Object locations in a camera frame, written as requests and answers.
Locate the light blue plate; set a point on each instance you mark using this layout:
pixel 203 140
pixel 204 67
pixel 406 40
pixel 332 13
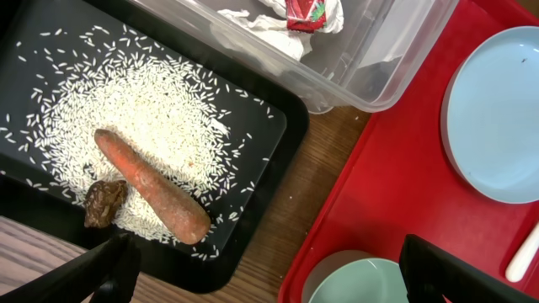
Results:
pixel 489 117

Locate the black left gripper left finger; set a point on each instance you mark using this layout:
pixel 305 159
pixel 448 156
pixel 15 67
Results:
pixel 106 273

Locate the black plastic tray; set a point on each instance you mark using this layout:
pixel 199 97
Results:
pixel 267 120

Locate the cooked white rice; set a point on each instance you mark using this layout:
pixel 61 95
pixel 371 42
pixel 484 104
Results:
pixel 163 106

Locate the red snack wrapper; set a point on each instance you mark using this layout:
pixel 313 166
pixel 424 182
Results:
pixel 305 16

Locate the white plastic spoon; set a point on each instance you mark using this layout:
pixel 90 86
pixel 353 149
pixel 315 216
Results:
pixel 521 261

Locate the carrot piece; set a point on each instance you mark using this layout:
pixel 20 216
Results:
pixel 180 213

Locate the white tissue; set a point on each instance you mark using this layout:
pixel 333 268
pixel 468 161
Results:
pixel 274 30

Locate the clear plastic bin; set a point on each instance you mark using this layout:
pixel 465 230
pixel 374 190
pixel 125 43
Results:
pixel 368 64

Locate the brown food scrap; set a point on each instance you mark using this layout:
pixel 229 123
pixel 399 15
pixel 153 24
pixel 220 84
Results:
pixel 102 201

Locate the red serving tray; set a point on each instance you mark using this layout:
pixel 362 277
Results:
pixel 398 180

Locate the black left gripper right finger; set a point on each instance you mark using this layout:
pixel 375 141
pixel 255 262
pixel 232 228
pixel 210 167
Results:
pixel 431 274

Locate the mint green bowl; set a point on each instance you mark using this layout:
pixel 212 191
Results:
pixel 353 276

